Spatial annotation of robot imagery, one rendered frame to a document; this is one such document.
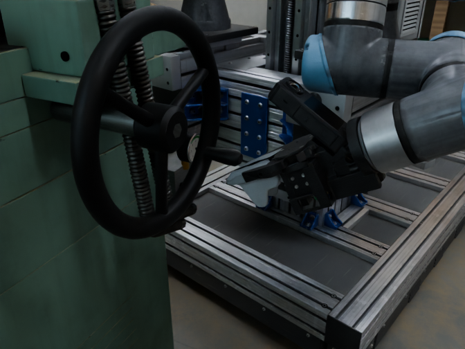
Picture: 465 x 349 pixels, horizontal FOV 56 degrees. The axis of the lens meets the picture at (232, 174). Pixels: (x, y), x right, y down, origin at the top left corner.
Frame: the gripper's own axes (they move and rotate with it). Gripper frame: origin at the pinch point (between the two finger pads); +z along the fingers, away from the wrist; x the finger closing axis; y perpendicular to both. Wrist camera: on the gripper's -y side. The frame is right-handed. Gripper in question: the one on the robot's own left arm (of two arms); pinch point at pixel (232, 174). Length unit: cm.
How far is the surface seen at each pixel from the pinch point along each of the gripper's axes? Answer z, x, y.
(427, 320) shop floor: 7, 66, 79
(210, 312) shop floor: 60, 39, 49
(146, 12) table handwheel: -6.8, -10.1, -22.4
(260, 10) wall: 124, 319, -55
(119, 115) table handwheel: 5.0, -9.3, -14.4
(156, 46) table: 13.8, 16.1, -23.5
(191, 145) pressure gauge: 17.5, 16.5, -4.5
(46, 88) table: 10.1, -13.2, -21.3
